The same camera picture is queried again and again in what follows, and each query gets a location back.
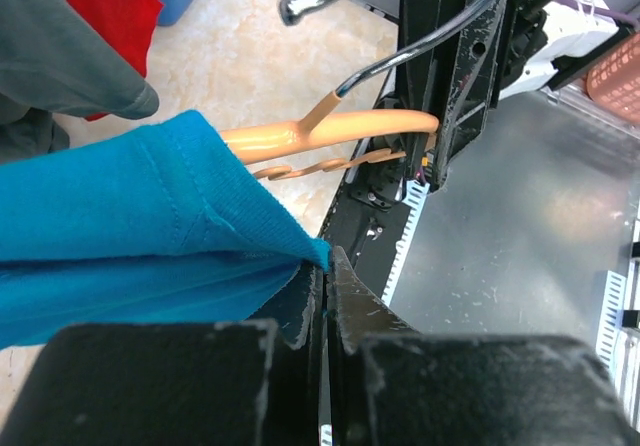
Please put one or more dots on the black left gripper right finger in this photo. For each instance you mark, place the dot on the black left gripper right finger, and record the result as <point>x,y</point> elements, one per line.
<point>392,385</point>

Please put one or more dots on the white toothed cable duct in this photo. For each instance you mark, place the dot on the white toothed cable duct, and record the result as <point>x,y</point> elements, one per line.
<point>414,199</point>

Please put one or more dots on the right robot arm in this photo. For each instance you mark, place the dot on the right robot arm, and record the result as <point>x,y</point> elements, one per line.
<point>484,278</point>

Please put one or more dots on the pink perforated basket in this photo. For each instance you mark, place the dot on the pink perforated basket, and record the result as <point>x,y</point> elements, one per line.
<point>613,83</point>

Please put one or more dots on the grey t shirt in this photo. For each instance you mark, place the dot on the grey t shirt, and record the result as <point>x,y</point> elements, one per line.
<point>26,131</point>

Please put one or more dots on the orange wooden hanger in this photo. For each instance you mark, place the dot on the orange wooden hanger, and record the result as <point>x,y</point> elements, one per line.
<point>321,127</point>

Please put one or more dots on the blue t shirt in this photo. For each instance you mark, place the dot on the blue t shirt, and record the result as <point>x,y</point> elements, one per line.
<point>160,225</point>

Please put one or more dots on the red t shirt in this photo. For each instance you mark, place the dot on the red t shirt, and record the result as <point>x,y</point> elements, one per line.
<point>91,57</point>

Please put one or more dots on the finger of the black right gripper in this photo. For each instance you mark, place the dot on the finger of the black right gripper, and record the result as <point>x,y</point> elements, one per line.
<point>418,18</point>
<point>473,80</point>

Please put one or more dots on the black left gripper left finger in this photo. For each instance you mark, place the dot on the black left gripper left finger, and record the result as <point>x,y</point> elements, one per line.
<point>254,382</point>

